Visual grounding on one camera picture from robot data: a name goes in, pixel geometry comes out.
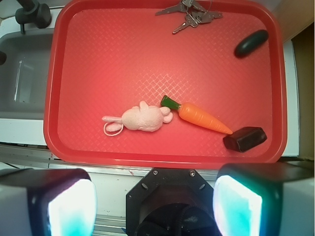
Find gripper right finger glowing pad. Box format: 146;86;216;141
213;162;315;236

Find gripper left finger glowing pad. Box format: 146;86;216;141
0;169;97;236

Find black rectangular box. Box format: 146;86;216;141
223;126;267;153

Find orange toy carrot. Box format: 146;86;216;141
160;95;233;135

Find grey sink basin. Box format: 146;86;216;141
0;29;54;119

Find pink plush mouse toy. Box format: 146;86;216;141
102;101;173;137

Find black oval stone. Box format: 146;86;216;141
234;29;269;58

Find black sink faucet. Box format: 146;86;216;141
15;0;52;34

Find silver key bunch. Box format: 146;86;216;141
155;0;223;34

